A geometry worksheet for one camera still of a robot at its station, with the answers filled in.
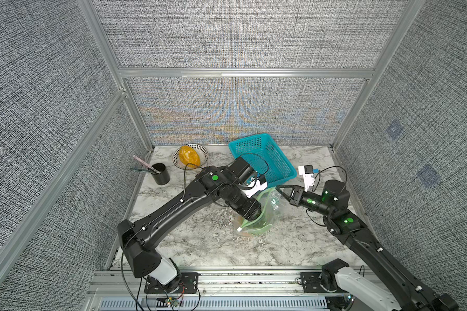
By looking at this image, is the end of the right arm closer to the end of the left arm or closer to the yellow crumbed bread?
the end of the left arm

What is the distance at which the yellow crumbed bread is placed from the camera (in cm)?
108

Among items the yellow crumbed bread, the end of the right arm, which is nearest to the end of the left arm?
the end of the right arm

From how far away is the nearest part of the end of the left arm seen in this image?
578mm

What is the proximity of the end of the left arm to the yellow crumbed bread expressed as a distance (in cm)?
56
